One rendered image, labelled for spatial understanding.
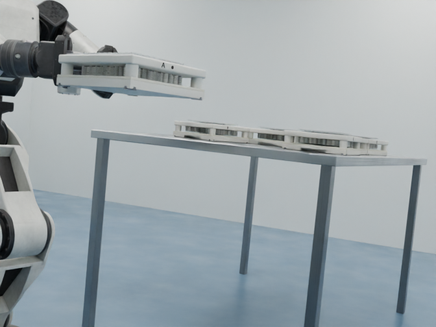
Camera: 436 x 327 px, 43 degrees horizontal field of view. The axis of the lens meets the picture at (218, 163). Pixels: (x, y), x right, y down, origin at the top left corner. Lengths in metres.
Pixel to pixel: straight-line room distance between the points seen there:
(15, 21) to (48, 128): 5.19
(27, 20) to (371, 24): 4.11
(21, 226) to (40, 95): 5.48
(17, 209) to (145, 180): 4.59
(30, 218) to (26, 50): 0.50
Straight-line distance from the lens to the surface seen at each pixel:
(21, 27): 1.80
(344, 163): 1.91
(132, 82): 1.16
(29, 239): 1.63
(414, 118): 5.34
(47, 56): 1.38
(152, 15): 6.29
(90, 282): 2.51
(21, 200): 1.67
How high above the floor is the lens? 0.92
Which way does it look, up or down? 3 degrees down
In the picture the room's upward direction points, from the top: 5 degrees clockwise
